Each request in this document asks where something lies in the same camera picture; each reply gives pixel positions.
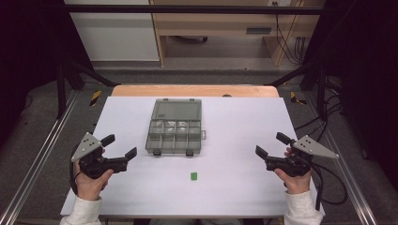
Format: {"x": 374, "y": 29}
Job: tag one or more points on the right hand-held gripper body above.
{"x": 291, "y": 164}

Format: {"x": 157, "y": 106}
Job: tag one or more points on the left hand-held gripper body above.
{"x": 94, "y": 162}

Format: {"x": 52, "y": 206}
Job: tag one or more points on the grey clear compartment organizer box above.
{"x": 175, "y": 137}

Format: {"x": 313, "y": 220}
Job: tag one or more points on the small green card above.
{"x": 194, "y": 176}

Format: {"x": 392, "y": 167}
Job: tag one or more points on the person's right hand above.
{"x": 295, "y": 184}

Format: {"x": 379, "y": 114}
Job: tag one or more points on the person's left hand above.
{"x": 90, "y": 187}

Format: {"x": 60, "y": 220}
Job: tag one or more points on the white table board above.
{"x": 237, "y": 175}

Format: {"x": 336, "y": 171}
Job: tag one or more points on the yellow black floor tape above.
{"x": 294, "y": 97}
{"x": 95, "y": 97}

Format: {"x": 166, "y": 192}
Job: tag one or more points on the wooden table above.
{"x": 187, "y": 90}

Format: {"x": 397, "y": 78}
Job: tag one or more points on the white cabinet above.
{"x": 115, "y": 37}

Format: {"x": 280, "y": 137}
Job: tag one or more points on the black curtain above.
{"x": 369, "y": 78}
{"x": 28, "y": 62}

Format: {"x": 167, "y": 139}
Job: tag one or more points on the light wooden desk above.
{"x": 219, "y": 22}

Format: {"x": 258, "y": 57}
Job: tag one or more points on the aluminium floor rail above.
{"x": 347, "y": 175}
{"x": 40, "y": 156}

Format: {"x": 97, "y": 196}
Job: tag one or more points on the black metal frame stand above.
{"x": 61, "y": 93}
{"x": 320, "y": 93}

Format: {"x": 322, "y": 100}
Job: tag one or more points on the black horizontal frame bar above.
{"x": 187, "y": 9}

